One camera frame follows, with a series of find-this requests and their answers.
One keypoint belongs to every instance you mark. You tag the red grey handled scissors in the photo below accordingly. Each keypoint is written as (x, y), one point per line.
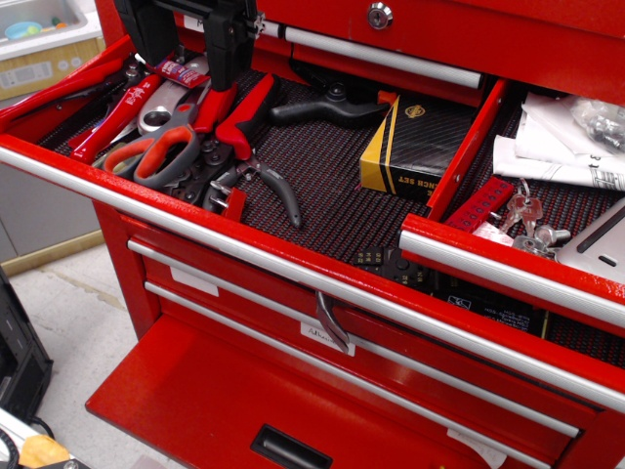
(157, 158)

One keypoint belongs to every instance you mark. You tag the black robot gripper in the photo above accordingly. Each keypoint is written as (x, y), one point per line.
(229, 47)

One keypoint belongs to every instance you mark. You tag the silver key bunch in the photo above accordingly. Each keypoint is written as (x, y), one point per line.
(523, 207)

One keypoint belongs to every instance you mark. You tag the silver metal plate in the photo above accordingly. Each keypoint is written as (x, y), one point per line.
(599, 248)

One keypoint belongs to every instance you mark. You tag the grey handled small pliers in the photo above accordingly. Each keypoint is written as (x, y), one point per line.
(225, 183)

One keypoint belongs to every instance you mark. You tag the white toy sink unit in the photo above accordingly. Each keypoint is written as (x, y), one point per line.
(44, 41)

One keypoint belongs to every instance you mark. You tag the white folded paper manual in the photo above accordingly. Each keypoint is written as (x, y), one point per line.
(551, 146)

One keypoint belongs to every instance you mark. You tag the red glue tube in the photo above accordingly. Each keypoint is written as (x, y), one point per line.
(181, 74)

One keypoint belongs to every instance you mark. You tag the open red bottom drawer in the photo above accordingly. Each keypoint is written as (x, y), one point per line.
(203, 400)

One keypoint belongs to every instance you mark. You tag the black clamp handle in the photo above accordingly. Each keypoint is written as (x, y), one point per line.
(333, 107)

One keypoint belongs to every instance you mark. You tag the open red tool drawer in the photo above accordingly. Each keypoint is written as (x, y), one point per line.
(372, 297)

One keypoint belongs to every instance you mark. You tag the red handled crimping pliers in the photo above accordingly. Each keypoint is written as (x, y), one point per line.
(228, 142)

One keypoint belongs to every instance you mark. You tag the red tool chest cabinet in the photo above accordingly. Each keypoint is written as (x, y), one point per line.
(455, 51)

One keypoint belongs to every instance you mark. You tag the red hex key holder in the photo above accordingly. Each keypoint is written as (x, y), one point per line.
(477, 209)

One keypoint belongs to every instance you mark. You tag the plastic bag of bolts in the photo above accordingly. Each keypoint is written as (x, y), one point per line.
(603, 122)

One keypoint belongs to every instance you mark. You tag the black case on floor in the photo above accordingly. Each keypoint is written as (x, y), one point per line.
(26, 368)

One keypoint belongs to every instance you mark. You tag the black crimper die set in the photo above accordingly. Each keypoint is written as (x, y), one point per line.
(388, 262)

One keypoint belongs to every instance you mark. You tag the black yellow wrench set box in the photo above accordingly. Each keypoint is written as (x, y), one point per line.
(414, 145)

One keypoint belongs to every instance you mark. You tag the silver utility knife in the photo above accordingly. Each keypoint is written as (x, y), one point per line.
(159, 107)

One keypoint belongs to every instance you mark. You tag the red handled wire stripper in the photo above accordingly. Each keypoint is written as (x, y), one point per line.
(141, 84)

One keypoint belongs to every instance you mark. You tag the silver cabinet lock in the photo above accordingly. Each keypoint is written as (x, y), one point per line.
(379, 15)

